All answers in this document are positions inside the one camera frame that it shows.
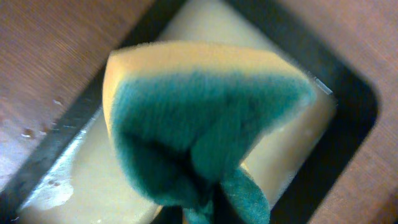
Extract green yellow sponge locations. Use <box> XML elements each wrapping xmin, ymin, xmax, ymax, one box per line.
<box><xmin>102</xmin><ymin>41</ymin><xmax>317</xmax><ymax>223</ymax></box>

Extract small black water tray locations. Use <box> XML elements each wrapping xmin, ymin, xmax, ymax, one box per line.
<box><xmin>1</xmin><ymin>1</ymin><xmax>378</xmax><ymax>223</ymax></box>

